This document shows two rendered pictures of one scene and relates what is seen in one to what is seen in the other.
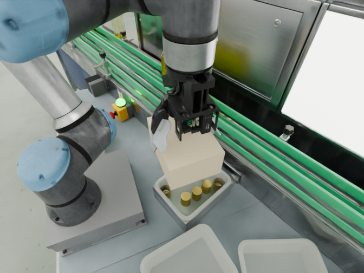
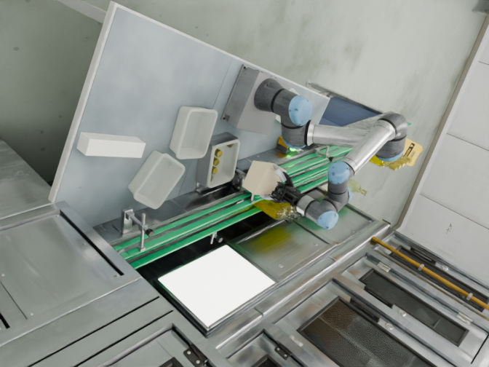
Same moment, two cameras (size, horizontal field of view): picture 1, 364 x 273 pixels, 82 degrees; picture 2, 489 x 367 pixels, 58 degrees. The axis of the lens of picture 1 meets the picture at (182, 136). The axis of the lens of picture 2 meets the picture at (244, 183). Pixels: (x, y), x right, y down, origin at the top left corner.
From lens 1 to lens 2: 1.41 m
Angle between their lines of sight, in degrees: 15
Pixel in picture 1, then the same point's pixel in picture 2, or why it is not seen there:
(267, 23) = (283, 262)
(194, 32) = (310, 207)
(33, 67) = (340, 140)
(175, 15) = (316, 205)
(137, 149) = (256, 136)
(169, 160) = (268, 170)
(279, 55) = (263, 259)
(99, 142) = (289, 135)
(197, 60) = (301, 204)
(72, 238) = (252, 85)
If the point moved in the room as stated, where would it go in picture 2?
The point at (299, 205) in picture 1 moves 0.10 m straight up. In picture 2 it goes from (178, 215) to (193, 227)
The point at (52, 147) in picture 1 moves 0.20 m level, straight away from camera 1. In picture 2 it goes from (303, 119) to (330, 111)
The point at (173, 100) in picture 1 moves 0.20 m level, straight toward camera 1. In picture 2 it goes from (292, 188) to (273, 172)
